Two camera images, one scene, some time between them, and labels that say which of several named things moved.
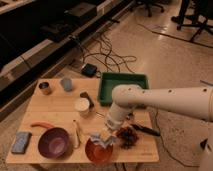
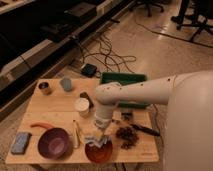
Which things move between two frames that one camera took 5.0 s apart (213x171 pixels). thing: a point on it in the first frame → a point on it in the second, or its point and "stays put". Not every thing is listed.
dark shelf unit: [36, 36] stays put
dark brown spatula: [85, 95] stays put
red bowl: [98, 153] stays put
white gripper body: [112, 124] → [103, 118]
